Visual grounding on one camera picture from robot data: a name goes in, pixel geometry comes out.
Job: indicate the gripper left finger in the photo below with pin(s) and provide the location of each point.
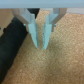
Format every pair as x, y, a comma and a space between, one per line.
34, 29

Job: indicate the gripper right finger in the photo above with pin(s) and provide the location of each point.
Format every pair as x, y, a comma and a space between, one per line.
47, 30

